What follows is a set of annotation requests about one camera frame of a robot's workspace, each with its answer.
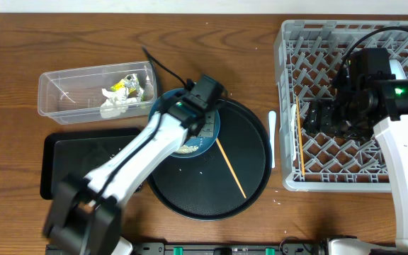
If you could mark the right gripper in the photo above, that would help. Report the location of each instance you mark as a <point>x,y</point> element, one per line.
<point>319,120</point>

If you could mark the dark blue plate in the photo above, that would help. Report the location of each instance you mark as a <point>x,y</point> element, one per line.
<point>203,143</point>

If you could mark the long wooden chopstick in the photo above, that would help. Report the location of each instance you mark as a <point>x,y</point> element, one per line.
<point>299,135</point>

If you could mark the yellow green snack wrapper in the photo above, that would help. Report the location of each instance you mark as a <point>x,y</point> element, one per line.
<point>129,87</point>

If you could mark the white napkin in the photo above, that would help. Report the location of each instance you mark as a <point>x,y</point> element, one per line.
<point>117,102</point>

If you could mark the light green bowl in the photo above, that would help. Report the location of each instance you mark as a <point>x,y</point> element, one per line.
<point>207,130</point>

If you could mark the light blue saucer plate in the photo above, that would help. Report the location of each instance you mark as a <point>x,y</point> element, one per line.
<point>397,70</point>

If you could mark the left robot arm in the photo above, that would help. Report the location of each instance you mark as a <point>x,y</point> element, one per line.
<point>86,213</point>

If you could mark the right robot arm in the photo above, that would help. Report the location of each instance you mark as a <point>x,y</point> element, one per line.
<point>391,133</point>

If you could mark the grey plastic dishwasher rack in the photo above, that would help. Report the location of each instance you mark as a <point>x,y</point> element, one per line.
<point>307,56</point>

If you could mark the clear plastic waste bin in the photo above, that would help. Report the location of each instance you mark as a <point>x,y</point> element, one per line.
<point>75,95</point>

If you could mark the short wooden chopstick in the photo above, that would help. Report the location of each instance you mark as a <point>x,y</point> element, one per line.
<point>228,163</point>

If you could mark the white rice grains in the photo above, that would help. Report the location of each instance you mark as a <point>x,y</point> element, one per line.
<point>186,149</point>

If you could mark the round black serving tray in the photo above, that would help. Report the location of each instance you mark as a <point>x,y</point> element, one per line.
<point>202,187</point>

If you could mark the black rectangular tray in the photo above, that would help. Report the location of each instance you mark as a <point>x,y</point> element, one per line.
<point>78,153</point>

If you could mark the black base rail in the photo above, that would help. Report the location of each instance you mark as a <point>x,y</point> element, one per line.
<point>284,248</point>

